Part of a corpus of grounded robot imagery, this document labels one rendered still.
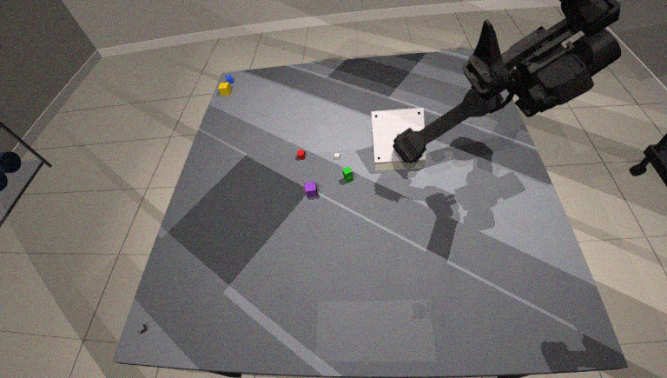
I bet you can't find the purple cube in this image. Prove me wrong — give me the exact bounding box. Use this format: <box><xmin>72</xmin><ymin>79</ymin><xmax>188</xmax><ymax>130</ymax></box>
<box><xmin>304</xmin><ymin>181</ymin><xmax>318</xmax><ymax>198</ymax></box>

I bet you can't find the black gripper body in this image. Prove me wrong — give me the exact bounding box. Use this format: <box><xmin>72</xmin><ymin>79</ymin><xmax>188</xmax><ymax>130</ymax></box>
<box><xmin>462</xmin><ymin>0</ymin><xmax>621</xmax><ymax>100</ymax></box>

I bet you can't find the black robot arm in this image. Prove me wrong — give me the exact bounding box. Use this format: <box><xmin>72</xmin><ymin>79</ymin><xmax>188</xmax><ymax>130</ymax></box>
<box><xmin>393</xmin><ymin>29</ymin><xmax>621</xmax><ymax>163</ymax></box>

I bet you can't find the yellow cube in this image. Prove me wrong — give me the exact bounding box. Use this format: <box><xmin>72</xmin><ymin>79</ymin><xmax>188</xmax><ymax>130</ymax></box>
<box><xmin>218</xmin><ymin>83</ymin><xmax>232</xmax><ymax>96</ymax></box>

